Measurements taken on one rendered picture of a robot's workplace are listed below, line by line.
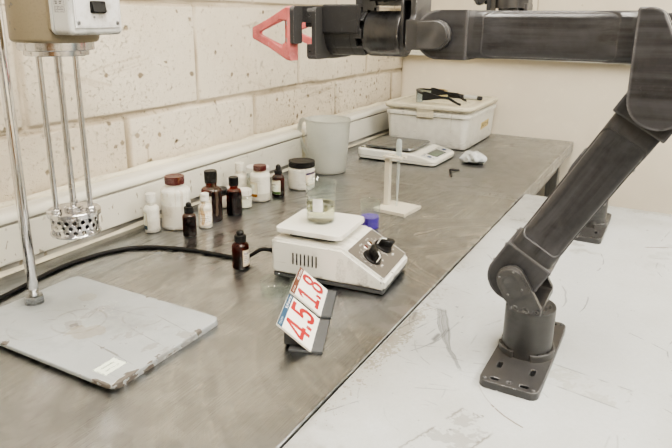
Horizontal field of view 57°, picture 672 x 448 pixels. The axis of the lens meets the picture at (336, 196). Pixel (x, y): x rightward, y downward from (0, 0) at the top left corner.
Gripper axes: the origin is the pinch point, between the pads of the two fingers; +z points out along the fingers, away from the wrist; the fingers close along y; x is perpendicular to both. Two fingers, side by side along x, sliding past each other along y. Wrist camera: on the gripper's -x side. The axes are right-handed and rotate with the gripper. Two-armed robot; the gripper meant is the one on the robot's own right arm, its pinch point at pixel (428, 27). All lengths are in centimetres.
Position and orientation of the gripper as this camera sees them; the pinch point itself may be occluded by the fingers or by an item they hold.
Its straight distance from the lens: 145.4
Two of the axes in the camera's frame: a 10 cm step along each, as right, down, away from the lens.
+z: -8.8, -1.3, 4.6
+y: -4.8, 2.4, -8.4
